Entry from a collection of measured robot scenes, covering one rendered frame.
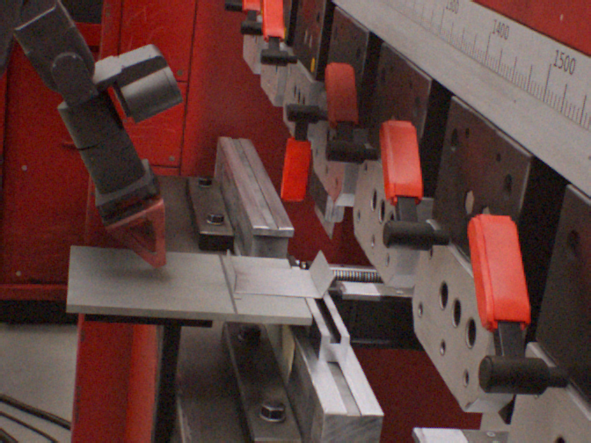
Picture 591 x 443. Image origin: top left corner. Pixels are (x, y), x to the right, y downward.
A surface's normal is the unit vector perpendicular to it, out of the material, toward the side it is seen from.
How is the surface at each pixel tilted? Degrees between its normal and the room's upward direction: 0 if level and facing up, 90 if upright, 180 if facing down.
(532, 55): 90
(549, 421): 90
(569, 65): 90
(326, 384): 0
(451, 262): 90
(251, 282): 0
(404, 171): 39
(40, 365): 0
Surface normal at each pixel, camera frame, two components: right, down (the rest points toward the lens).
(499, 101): -0.98, -0.07
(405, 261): 0.16, 0.33
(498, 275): 0.20, -0.53
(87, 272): 0.12, -0.95
